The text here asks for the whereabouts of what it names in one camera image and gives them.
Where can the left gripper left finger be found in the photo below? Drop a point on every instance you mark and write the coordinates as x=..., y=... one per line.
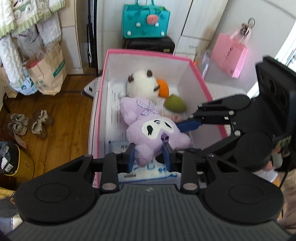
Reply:
x=71, y=190

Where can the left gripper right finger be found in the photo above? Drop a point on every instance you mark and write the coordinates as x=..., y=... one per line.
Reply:
x=229, y=192

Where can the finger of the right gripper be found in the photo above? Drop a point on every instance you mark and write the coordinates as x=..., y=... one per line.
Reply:
x=251, y=151
x=217, y=112

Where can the green sponge egg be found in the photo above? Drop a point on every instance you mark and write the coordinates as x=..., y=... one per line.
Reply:
x=175, y=104

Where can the orange sponge egg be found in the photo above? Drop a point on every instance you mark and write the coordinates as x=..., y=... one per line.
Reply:
x=164, y=89

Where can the purple plush toy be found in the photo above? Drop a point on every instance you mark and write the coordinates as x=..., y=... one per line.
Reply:
x=148, y=130

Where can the blue wet wipes pack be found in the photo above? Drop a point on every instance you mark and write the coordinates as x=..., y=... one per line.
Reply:
x=154, y=172

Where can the white round plush toy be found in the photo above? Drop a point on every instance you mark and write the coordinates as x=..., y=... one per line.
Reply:
x=142, y=83

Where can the floral pink cloth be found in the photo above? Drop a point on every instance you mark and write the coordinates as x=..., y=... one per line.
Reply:
x=175, y=117

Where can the person right hand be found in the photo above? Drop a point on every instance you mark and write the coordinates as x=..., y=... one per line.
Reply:
x=276, y=160

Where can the striped table cloth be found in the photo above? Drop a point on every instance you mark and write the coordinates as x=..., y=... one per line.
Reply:
x=218, y=91

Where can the pink paper bag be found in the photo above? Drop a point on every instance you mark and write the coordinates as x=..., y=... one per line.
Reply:
x=230, y=51

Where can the beige slippers pair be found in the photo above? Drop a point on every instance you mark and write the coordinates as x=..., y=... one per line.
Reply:
x=40, y=120

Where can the pink storage box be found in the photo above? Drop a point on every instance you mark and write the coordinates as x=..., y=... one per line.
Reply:
x=172, y=85

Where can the black suitcase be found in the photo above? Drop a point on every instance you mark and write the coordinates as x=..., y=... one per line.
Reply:
x=164, y=45

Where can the grey three-door wardrobe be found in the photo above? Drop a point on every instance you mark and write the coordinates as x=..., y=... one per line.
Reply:
x=191, y=27

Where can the teal felt handbag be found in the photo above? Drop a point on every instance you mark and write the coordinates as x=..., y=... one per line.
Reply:
x=149, y=21

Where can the brown paper bag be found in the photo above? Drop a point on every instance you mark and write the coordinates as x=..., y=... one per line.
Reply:
x=47, y=69

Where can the white fluffy robe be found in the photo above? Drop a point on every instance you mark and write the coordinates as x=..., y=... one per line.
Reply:
x=26, y=20

